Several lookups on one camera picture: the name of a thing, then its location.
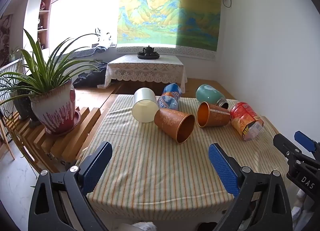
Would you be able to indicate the teal flask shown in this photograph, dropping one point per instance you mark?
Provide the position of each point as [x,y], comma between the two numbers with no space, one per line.
[207,94]

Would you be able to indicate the wooden slatted stand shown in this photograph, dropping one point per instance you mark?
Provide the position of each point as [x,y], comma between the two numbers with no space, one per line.
[65,146]

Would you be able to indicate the low table with lace cloth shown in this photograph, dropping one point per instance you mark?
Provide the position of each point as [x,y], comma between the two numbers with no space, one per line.
[145,70]

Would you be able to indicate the white fuzzy cloth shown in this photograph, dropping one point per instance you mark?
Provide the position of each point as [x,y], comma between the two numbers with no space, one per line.
[143,226]

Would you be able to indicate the wooden chair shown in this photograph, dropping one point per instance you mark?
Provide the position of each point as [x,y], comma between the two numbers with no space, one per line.
[6,141]

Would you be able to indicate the black tea tray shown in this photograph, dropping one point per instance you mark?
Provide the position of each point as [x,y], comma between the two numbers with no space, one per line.
[148,57]

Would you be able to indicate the white wall shelf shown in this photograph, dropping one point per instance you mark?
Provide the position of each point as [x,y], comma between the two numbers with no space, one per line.
[37,20]

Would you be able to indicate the landscape painting wall hanging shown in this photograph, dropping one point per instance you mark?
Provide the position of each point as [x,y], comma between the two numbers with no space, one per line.
[162,15]

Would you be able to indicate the dark wall picture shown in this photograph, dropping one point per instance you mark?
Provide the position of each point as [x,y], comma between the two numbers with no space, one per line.
[5,40]

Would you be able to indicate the translucent white cup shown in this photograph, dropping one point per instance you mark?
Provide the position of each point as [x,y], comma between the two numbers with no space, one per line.
[145,106]

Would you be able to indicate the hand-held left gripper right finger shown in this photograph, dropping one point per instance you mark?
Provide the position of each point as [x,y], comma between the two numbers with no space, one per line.
[223,168]

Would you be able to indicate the dark cloth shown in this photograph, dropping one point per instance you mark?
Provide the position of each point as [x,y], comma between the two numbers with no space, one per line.
[92,77]

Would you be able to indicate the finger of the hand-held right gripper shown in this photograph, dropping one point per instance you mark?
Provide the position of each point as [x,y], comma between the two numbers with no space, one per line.
[303,141]
[287,147]

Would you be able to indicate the striped tablecloth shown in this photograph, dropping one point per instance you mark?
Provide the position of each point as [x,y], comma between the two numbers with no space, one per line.
[155,166]

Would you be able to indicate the spider plant in red-white pot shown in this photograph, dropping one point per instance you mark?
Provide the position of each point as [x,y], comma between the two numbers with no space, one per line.
[55,111]

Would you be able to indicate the plant in dark pot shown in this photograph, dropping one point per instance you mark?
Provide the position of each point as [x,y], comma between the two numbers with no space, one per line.
[21,103]

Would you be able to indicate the brown patterned cup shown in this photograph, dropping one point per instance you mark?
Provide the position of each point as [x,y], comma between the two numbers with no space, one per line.
[167,121]

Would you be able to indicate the black teapot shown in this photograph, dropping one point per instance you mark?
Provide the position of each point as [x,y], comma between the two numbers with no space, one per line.
[148,50]

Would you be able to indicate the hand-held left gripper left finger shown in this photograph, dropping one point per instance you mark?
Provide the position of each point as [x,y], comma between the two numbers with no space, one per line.
[96,168]

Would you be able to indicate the red snack canister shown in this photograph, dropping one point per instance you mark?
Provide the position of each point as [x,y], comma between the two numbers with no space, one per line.
[243,121]

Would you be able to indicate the orange banded cup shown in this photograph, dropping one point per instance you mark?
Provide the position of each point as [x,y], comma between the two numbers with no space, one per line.
[217,118]

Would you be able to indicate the blue striped towel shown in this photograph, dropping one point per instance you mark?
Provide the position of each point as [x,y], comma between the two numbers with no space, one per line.
[103,47]

